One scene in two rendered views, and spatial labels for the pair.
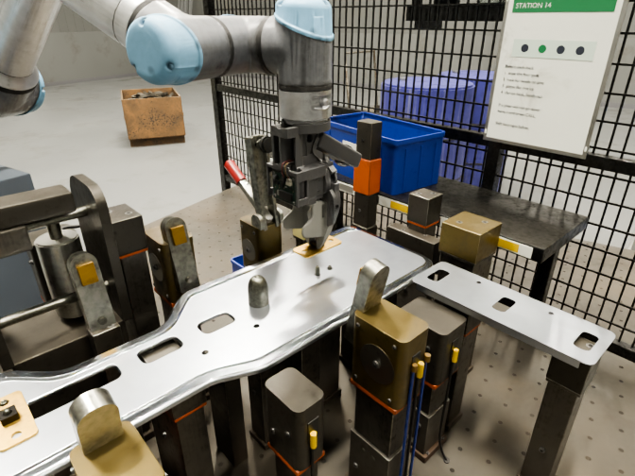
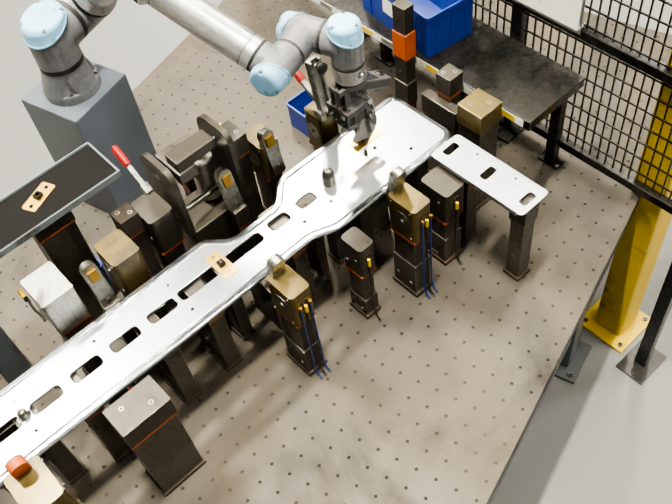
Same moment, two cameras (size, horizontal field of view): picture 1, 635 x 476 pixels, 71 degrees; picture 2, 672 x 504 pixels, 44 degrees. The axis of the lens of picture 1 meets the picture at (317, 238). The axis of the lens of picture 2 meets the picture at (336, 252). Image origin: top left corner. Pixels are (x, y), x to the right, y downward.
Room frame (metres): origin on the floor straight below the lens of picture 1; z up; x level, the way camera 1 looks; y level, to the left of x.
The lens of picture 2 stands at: (-0.77, -0.07, 2.53)
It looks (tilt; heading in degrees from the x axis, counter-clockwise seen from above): 53 degrees down; 7
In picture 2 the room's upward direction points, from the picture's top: 10 degrees counter-clockwise
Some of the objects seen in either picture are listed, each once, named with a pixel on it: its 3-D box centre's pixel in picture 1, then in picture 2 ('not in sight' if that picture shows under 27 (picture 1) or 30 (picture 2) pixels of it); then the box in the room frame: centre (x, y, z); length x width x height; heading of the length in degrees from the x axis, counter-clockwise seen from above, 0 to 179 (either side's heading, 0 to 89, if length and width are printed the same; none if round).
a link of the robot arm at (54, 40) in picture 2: not in sight; (51, 34); (0.90, 0.76, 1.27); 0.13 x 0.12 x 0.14; 152
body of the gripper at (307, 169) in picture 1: (302, 161); (350, 98); (0.65, 0.02, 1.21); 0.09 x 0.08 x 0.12; 133
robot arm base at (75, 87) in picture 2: not in sight; (66, 72); (0.90, 0.76, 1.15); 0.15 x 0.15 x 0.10
